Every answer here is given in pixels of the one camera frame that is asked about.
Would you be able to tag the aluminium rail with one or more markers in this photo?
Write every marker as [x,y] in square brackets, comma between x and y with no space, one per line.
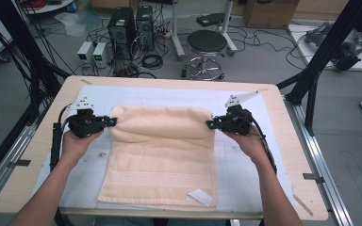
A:
[9,157]
[317,157]

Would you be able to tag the person's right hand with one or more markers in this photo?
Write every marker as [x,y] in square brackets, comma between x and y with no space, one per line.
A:
[253,147]

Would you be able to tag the slim black computer tower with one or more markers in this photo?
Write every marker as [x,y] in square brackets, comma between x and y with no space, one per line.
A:
[144,28]

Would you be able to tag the black frame strut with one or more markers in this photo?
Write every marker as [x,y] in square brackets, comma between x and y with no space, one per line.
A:
[22,40]
[323,53]

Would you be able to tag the flat black device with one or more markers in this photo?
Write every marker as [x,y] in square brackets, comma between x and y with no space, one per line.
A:
[210,19]

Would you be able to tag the cream towel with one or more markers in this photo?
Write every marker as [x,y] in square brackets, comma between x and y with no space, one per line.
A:
[160,157]

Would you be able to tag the person's left hand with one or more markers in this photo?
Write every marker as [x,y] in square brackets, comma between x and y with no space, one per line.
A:
[74,147]

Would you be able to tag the clear plastic sheet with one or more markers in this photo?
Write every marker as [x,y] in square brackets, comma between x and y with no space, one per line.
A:
[78,23]

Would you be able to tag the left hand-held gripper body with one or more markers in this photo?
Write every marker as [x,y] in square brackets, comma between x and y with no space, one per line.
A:
[85,124]

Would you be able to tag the grey machine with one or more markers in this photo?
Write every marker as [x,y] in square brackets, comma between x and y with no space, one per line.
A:
[348,47]

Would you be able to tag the cardboard box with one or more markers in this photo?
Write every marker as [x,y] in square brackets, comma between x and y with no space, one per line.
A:
[270,14]

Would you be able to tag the large black computer tower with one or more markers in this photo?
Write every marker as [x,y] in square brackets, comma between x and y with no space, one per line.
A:
[121,31]

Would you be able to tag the white power supply box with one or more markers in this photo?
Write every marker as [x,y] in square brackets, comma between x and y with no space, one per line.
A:
[85,51]
[101,54]

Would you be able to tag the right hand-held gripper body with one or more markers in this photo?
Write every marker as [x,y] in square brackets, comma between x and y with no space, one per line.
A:
[237,122]

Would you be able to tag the white stand leg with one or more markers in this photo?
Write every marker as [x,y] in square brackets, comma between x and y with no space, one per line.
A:
[177,40]
[229,31]

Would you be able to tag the thin wooden stick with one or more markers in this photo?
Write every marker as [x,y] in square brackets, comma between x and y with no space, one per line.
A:
[303,205]

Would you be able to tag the black round stool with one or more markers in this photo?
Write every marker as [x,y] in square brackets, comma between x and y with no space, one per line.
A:
[206,40]

